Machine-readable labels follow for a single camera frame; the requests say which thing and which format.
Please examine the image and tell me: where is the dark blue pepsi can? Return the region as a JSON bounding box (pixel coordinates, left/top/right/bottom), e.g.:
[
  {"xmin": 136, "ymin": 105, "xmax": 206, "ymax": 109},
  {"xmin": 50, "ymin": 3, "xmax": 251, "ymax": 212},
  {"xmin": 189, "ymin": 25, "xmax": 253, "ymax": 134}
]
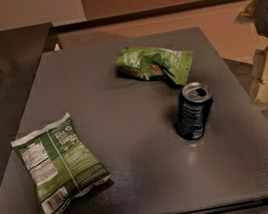
[{"xmin": 176, "ymin": 82, "xmax": 213, "ymax": 141}]

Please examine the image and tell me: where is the crumpled light green snack bag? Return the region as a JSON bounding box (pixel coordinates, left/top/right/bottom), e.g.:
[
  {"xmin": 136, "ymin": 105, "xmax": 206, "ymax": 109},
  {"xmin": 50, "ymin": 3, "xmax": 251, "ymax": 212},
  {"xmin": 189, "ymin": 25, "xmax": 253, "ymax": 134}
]
[{"xmin": 116, "ymin": 47, "xmax": 194, "ymax": 86}]

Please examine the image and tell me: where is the green jalapeno chip bag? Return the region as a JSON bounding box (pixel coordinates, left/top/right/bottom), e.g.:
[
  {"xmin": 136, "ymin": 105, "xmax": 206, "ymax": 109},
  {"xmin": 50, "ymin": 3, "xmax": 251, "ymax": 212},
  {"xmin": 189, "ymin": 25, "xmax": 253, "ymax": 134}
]
[{"xmin": 10, "ymin": 112, "xmax": 111, "ymax": 214}]

